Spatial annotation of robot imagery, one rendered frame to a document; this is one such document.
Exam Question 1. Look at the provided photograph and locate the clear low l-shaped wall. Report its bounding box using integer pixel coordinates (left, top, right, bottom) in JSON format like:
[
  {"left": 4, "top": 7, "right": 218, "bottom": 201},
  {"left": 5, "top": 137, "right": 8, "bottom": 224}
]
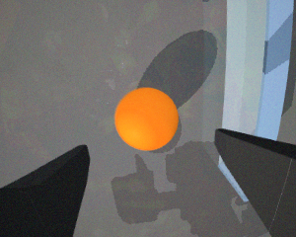
[{"left": 255, "top": 0, "right": 294, "bottom": 141}]

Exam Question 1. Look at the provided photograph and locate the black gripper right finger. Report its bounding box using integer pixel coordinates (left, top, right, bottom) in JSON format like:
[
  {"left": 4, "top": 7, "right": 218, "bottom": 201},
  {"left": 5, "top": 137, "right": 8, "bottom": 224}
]
[{"left": 215, "top": 129, "right": 296, "bottom": 237}]

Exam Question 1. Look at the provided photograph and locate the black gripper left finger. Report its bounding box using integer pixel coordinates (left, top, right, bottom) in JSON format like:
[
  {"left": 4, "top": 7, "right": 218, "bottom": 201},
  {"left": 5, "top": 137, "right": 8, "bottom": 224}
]
[{"left": 0, "top": 145, "right": 90, "bottom": 237}]

